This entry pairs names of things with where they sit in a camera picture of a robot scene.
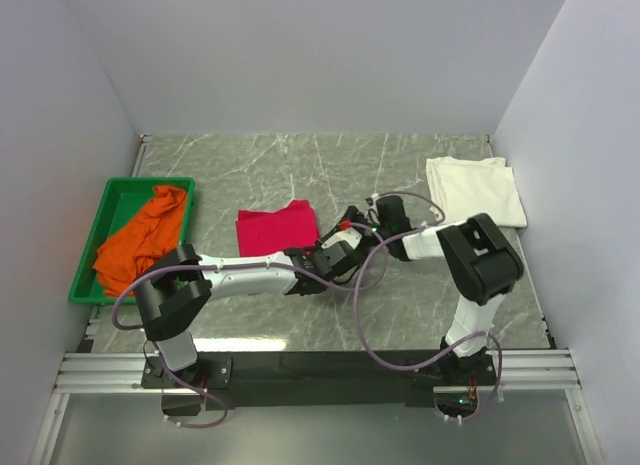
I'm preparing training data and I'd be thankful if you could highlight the pink t shirt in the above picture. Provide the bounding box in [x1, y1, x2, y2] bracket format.
[235, 200, 319, 257]

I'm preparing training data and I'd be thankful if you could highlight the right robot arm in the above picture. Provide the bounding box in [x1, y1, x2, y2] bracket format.
[353, 213, 524, 384]

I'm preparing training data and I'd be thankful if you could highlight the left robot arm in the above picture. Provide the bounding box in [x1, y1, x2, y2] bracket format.
[133, 241, 364, 387]

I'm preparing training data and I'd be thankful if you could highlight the folded white t shirt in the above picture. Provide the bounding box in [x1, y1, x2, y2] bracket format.
[426, 156, 528, 228]

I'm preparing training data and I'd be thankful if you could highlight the orange t shirt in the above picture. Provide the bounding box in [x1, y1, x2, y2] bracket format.
[93, 185, 188, 298]

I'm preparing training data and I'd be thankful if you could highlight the green plastic bin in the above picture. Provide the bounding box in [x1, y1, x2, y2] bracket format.
[68, 177, 195, 305]

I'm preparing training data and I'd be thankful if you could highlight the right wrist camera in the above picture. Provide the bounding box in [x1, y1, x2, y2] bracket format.
[366, 194, 411, 235]

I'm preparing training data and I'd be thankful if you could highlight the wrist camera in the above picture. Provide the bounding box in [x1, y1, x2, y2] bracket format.
[366, 194, 411, 235]
[321, 220, 362, 267]

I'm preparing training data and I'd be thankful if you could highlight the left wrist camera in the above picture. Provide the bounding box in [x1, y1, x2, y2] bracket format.
[321, 220, 362, 267]

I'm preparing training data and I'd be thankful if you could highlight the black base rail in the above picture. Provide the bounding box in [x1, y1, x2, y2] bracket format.
[139, 348, 501, 412]

